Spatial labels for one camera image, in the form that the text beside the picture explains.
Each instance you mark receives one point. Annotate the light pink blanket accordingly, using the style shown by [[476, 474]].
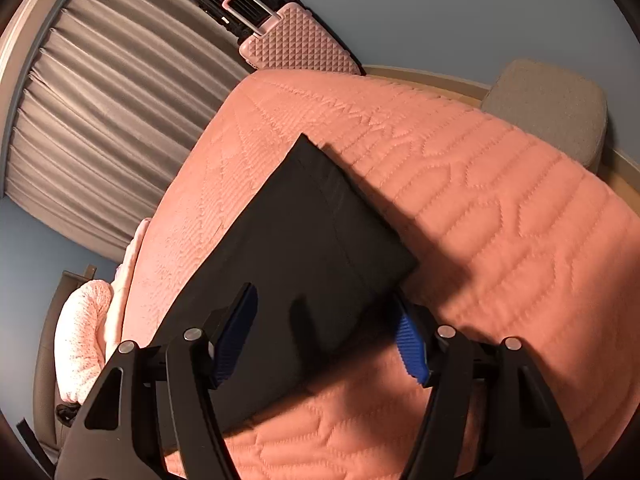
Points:
[[125, 285]]

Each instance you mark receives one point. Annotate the pink fluffy blanket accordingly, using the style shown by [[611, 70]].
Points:
[[80, 330]]

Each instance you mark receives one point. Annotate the grey pleated curtain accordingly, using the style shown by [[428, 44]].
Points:
[[115, 110]]

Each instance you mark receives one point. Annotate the black pants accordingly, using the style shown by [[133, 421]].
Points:
[[310, 240]]

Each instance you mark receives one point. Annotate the grey curtain track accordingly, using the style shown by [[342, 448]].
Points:
[[30, 55]]

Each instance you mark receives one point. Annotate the grey upholstered ottoman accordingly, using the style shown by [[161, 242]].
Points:
[[545, 105]]

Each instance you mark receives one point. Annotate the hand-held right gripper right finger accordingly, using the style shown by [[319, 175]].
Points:
[[411, 346]]

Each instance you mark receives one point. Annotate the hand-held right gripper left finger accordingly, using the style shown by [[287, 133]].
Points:
[[236, 334]]

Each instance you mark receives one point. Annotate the pink studded suitcase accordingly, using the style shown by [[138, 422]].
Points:
[[300, 40]]

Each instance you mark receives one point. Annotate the pink quilted bedspread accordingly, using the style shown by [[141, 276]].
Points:
[[500, 240]]

